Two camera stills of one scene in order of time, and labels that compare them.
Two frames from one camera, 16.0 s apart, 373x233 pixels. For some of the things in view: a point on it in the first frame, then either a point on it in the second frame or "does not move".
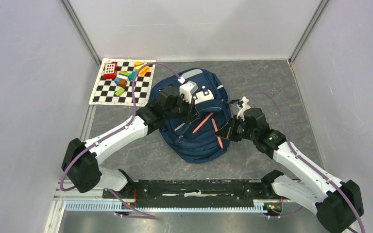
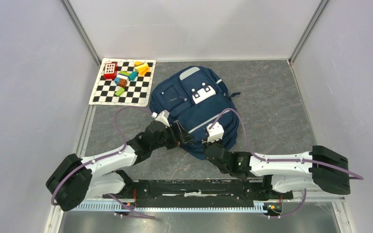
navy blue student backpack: (195, 141) does not move
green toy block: (120, 91) does not move
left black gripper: (191, 114) -> (182, 136)
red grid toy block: (110, 71) does not move
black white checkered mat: (114, 85) does not move
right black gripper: (228, 130) -> (214, 143)
